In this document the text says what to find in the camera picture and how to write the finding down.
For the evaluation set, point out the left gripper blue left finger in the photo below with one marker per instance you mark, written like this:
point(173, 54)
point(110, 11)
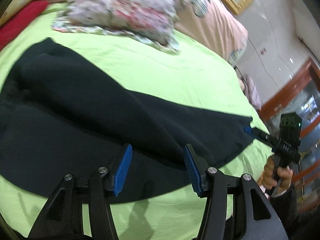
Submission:
point(119, 169)

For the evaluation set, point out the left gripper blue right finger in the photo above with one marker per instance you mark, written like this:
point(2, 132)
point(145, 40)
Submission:
point(196, 168)

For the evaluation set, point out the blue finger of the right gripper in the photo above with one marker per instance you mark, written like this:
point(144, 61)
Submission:
point(248, 129)
point(264, 137)

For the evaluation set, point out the black fleece pants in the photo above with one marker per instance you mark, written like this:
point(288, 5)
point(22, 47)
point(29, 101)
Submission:
point(61, 114)

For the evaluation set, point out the person's right hand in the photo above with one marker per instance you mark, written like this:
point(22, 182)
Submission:
point(267, 179)

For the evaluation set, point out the pink plaid cloth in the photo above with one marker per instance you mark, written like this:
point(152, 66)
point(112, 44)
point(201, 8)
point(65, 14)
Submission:
point(250, 90)

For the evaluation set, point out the brown wooden cabinet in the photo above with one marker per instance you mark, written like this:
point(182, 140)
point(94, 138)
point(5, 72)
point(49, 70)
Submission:
point(300, 95)

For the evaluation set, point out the green bed sheet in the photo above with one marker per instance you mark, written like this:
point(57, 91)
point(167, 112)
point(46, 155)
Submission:
point(196, 77)

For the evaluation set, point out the pink headboard cover with bows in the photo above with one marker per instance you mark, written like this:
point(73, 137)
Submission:
point(217, 30)

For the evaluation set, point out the floral ruffled pillow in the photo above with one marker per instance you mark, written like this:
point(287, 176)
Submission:
point(150, 22)

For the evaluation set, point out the red folded blanket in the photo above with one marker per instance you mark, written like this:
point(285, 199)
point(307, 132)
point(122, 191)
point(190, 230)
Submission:
point(14, 26)

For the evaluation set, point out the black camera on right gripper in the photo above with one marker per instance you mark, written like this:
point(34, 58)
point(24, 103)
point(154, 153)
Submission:
point(290, 128)

